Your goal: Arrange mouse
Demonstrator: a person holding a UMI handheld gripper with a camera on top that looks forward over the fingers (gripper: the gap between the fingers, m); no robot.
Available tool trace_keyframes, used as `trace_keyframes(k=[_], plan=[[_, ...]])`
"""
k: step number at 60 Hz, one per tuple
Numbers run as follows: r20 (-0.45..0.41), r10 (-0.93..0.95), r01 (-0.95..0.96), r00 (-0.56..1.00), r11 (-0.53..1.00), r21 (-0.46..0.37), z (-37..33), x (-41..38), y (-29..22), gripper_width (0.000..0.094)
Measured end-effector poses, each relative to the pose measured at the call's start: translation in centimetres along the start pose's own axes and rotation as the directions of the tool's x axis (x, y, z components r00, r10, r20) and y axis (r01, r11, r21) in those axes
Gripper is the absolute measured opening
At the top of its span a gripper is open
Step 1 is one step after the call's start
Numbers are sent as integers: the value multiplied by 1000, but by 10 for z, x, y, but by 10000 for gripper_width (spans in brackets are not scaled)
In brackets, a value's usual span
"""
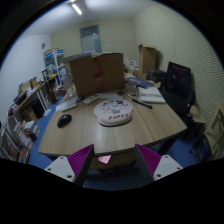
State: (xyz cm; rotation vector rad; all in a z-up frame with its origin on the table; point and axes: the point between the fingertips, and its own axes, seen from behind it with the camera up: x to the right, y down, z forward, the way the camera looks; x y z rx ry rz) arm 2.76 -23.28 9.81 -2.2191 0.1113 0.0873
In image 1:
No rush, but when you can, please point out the white remote control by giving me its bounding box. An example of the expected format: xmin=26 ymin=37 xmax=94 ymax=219
xmin=83 ymin=94 xmax=100 ymax=105

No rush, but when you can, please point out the white keyboard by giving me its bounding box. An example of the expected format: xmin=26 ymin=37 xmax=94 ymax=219
xmin=56 ymin=98 xmax=76 ymax=111

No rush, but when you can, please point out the pink puppy mouse pad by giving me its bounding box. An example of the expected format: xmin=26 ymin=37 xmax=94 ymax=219
xmin=94 ymin=99 xmax=133 ymax=126

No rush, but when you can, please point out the tall cardboard box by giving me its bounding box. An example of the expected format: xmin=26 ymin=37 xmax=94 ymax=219
xmin=138 ymin=44 xmax=156 ymax=73

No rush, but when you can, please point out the door with window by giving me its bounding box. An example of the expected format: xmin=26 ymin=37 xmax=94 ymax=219
xmin=80 ymin=25 xmax=102 ymax=53

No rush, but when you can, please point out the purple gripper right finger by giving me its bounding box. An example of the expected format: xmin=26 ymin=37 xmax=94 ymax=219
xmin=134 ymin=144 xmax=182 ymax=181

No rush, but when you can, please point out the blue folder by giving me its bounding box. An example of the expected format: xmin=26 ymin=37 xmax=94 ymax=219
xmin=125 ymin=77 xmax=155 ymax=89

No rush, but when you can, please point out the ceiling light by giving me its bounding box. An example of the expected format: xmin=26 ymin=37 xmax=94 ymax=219
xmin=72 ymin=3 xmax=82 ymax=15

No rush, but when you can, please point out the large brown cardboard box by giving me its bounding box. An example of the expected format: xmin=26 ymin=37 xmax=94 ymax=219
xmin=69 ymin=53 xmax=125 ymax=96

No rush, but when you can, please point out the pink sticky note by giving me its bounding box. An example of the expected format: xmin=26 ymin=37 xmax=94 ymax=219
xmin=98 ymin=155 xmax=111 ymax=164

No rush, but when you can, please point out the black computer mouse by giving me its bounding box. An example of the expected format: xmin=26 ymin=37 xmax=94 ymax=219
xmin=57 ymin=114 xmax=72 ymax=128

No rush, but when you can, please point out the black pen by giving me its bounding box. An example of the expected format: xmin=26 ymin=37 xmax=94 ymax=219
xmin=132 ymin=99 xmax=153 ymax=109

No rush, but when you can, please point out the wooden bookshelf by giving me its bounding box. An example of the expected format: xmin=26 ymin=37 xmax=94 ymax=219
xmin=0 ymin=75 xmax=57 ymax=163

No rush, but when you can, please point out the black office chair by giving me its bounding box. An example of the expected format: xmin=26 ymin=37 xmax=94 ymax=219
xmin=162 ymin=62 xmax=195 ymax=117

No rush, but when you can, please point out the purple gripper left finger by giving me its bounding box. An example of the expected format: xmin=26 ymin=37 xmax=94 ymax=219
xmin=45 ymin=144 xmax=94 ymax=186

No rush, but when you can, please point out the wooden chair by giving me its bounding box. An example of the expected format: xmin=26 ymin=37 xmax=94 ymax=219
xmin=204 ymin=102 xmax=224 ymax=159

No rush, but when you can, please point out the white open notebook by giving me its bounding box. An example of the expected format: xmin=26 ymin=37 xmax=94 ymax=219
xmin=138 ymin=87 xmax=165 ymax=103

